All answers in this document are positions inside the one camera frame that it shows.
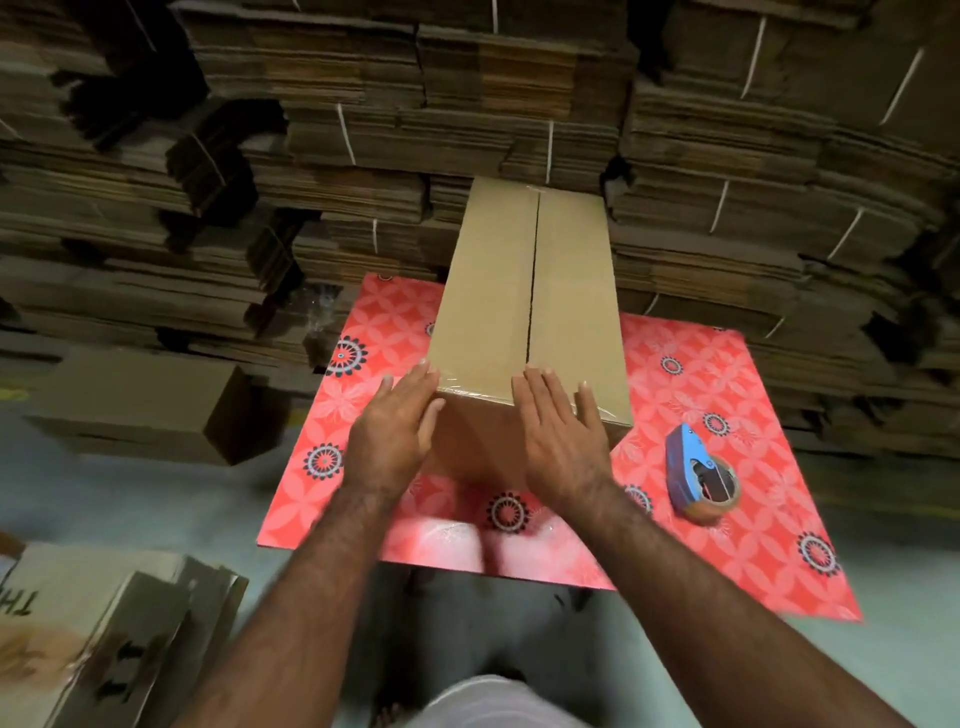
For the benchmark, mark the person's left hand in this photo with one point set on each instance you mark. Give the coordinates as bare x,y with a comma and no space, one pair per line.
386,442

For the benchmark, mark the person's right hand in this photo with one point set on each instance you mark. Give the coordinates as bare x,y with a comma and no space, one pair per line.
562,450

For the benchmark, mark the person's right thumb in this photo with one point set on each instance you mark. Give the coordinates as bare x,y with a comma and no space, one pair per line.
522,405

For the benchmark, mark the person's left thumb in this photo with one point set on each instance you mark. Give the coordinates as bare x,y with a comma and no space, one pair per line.
433,424

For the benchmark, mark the person's left little finger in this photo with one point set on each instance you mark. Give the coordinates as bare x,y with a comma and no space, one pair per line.
385,397

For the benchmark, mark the person's right little finger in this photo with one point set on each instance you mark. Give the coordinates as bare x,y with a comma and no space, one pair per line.
590,412

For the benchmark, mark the tall brown cardboard box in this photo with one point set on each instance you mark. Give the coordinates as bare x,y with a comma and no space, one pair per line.
487,300

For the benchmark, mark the person's right forearm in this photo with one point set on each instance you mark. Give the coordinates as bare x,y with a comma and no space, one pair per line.
712,622

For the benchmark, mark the person's left forearm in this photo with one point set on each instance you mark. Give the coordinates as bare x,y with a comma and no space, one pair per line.
300,615

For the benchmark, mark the blue tape dispenser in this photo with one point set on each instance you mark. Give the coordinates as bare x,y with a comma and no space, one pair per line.
684,461

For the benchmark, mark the brown packing tape roll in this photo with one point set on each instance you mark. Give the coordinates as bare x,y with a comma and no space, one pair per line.
726,496

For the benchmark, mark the red patterned table cover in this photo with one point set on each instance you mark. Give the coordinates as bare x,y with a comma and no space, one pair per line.
757,480

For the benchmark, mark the low closed cardboard box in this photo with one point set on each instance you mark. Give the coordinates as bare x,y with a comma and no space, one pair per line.
135,405

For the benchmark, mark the person's white garment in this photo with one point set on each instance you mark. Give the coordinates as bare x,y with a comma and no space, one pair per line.
487,705

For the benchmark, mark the stacks of flattened cardboard sheets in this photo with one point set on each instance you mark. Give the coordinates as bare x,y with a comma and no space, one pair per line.
300,82

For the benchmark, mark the pile of printed flattened cartons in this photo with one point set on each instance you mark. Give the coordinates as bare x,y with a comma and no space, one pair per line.
82,630

